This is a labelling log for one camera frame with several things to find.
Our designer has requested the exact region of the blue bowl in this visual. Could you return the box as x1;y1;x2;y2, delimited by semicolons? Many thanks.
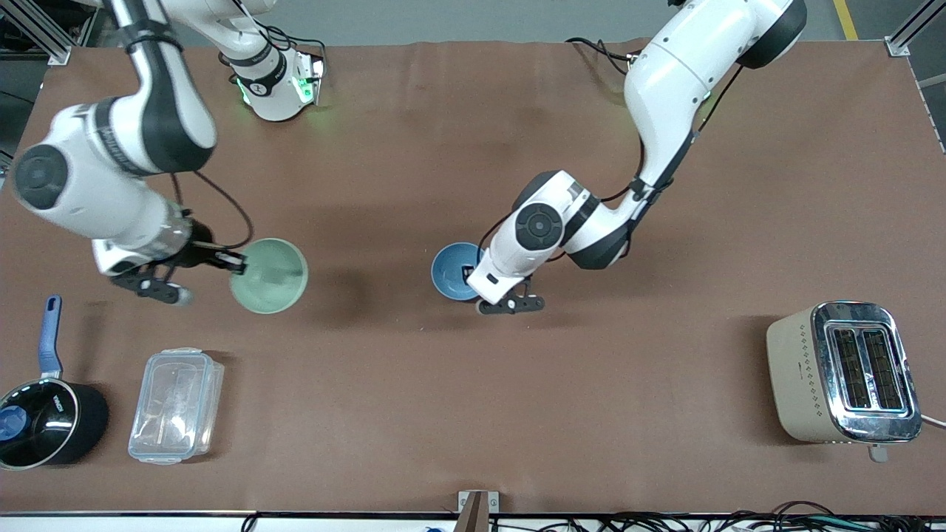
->
431;242;489;302

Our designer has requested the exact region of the green bowl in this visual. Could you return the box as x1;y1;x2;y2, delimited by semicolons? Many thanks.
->
229;237;310;316

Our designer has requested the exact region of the brown tablecloth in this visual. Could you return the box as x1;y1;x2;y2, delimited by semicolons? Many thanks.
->
0;38;946;516

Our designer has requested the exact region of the clear plastic food container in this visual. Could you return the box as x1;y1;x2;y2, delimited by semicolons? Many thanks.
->
127;347;225;466

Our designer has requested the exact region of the blue lid knob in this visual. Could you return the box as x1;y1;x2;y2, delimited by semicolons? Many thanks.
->
0;406;30;444

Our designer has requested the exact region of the beige chrome toaster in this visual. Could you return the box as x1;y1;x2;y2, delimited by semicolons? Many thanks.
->
766;300;925;464

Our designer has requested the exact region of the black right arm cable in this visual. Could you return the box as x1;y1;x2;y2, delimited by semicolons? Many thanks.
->
169;170;255;252

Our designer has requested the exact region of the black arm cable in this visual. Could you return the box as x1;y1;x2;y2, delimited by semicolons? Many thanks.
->
169;170;255;252
479;65;744;261

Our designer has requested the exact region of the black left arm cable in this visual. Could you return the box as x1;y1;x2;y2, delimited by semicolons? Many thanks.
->
479;65;744;261

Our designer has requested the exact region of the black saucepan blue handle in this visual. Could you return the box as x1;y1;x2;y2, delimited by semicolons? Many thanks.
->
0;295;110;471

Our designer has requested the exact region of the black right base cable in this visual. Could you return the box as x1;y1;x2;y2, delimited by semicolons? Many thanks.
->
255;27;327;64

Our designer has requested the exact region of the black base cable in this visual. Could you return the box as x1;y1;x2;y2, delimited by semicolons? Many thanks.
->
255;27;327;64
565;36;641;75

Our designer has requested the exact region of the metal bracket with brown post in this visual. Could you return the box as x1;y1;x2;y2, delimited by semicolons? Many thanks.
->
454;490;500;532

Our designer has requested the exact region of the black left base cable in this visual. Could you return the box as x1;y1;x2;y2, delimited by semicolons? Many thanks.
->
565;36;641;75

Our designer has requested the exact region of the aluminium frame profile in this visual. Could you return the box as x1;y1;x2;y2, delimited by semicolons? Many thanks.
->
0;0;95;67
885;0;946;58

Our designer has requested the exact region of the black cable bundle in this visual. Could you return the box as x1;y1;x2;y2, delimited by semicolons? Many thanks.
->
551;501;946;532

